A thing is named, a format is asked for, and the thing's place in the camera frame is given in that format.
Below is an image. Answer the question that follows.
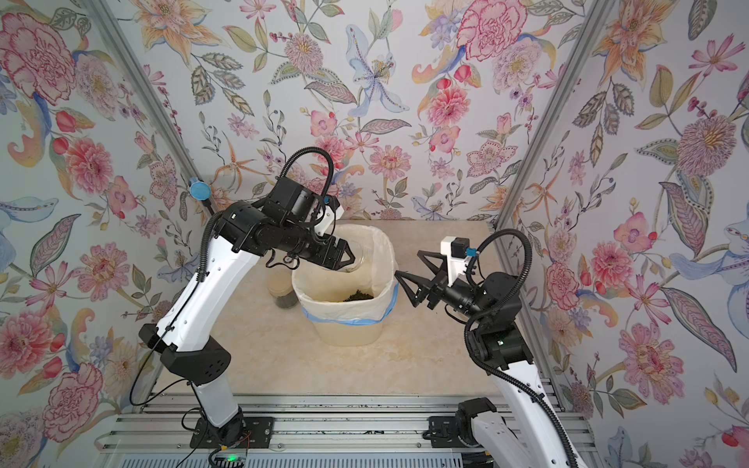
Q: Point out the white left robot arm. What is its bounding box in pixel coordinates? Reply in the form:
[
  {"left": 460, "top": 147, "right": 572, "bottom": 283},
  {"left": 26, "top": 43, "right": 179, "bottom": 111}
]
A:
[{"left": 138, "top": 146, "right": 356, "bottom": 447}]

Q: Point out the black round-base stand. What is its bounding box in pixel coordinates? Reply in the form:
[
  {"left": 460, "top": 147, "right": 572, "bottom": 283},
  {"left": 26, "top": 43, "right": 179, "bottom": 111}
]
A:
[{"left": 188, "top": 177, "right": 216, "bottom": 215}]

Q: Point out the aluminium corner post left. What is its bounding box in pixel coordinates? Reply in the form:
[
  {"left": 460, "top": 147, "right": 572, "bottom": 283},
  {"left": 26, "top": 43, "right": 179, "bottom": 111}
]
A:
[{"left": 81, "top": 0, "right": 202, "bottom": 186}]

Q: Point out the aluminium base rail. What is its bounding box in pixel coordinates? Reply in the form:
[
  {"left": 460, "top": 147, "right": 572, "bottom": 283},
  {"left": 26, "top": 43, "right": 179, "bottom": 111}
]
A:
[{"left": 92, "top": 376, "right": 604, "bottom": 468}]

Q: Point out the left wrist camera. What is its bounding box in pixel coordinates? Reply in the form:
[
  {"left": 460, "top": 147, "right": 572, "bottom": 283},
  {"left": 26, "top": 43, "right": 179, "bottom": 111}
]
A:
[{"left": 314, "top": 195, "right": 345, "bottom": 236}]

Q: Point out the aluminium corner post right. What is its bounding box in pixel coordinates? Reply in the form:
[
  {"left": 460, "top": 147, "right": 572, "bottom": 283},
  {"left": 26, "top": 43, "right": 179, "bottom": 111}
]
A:
[{"left": 495, "top": 0, "right": 616, "bottom": 228}]

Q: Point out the beige lid tea jar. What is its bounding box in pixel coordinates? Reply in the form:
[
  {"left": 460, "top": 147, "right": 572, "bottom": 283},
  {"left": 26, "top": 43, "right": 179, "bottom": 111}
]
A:
[{"left": 266, "top": 272, "right": 298, "bottom": 309}]

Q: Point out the cream trash bin with liner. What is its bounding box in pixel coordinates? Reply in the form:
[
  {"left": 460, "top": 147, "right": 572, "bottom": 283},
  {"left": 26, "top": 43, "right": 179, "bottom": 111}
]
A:
[{"left": 292, "top": 224, "right": 399, "bottom": 347}]

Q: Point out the aluminium corner post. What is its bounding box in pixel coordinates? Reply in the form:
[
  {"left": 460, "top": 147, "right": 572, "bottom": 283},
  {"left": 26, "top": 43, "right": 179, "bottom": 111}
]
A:
[
  {"left": 495, "top": 0, "right": 616, "bottom": 228},
  {"left": 81, "top": 0, "right": 202, "bottom": 186}
]

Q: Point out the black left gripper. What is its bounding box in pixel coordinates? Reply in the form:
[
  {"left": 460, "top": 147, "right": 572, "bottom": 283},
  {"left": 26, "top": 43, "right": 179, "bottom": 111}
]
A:
[{"left": 279, "top": 221, "right": 359, "bottom": 263}]

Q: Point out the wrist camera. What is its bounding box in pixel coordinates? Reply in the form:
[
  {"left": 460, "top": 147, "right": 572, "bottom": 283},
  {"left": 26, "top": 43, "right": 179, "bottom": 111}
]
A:
[
  {"left": 440, "top": 236, "right": 477, "bottom": 284},
  {"left": 314, "top": 195, "right": 345, "bottom": 236}
]

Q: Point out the clear glass tea jar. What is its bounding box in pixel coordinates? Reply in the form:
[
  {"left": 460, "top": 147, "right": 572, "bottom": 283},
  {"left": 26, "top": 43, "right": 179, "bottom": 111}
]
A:
[{"left": 341, "top": 240, "right": 376, "bottom": 273}]

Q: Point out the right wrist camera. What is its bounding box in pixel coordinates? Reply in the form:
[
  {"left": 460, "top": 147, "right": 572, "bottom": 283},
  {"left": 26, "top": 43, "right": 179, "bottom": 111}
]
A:
[{"left": 440, "top": 236, "right": 477, "bottom": 284}]

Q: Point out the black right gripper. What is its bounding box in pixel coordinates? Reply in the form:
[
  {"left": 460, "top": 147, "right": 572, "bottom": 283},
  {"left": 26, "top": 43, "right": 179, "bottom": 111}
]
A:
[{"left": 402, "top": 253, "right": 493, "bottom": 335}]

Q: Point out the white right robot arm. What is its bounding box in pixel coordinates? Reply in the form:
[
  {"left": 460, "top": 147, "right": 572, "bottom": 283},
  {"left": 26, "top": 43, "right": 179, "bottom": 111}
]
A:
[{"left": 394, "top": 228, "right": 585, "bottom": 467}]

